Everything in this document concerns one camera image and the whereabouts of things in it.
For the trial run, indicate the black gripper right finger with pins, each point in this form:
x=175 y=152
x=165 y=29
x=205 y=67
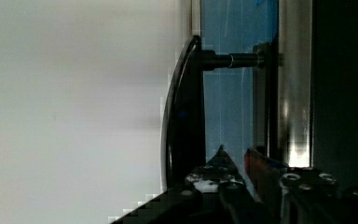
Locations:
x=300 y=195

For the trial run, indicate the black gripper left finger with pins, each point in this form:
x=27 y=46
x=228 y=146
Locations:
x=214 y=193

